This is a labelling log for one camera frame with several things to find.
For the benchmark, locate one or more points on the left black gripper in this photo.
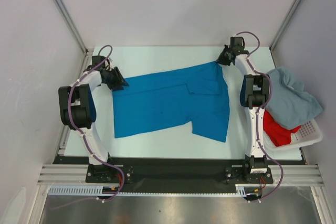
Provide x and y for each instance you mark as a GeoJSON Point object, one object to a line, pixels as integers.
{"type": "Point", "coordinates": [119, 80]}

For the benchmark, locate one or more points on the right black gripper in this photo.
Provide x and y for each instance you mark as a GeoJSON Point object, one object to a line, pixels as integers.
{"type": "Point", "coordinates": [221, 59]}

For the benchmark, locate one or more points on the blue t shirt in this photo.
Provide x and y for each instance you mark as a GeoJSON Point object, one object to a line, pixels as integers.
{"type": "Point", "coordinates": [157, 101]}

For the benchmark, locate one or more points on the grey t shirt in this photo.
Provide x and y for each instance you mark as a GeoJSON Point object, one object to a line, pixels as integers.
{"type": "Point", "coordinates": [290, 105]}

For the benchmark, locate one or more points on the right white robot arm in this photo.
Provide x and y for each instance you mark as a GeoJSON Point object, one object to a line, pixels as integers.
{"type": "Point", "coordinates": [254, 95]}

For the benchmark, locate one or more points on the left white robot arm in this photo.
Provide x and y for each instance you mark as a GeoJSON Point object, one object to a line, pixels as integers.
{"type": "Point", "coordinates": [78, 112]}

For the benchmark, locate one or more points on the red t shirt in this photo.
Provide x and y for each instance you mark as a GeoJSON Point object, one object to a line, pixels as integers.
{"type": "Point", "coordinates": [277, 134]}

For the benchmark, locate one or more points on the white plastic basket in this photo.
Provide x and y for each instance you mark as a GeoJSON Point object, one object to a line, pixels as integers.
{"type": "Point", "coordinates": [308, 134]}

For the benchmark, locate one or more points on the left aluminium frame post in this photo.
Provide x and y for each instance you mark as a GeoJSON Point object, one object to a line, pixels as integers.
{"type": "Point", "coordinates": [69, 22]}

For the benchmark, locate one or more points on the aluminium frame post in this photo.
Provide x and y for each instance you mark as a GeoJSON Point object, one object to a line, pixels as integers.
{"type": "Point", "coordinates": [285, 24]}
{"type": "Point", "coordinates": [69, 22]}

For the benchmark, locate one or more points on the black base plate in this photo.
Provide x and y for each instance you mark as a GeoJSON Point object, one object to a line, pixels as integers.
{"type": "Point", "coordinates": [177, 176]}

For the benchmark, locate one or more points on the right aluminium frame post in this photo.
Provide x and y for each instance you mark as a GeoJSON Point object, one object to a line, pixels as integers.
{"type": "Point", "coordinates": [285, 24]}

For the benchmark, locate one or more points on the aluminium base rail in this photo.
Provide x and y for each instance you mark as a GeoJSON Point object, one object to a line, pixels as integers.
{"type": "Point", "coordinates": [59, 174]}

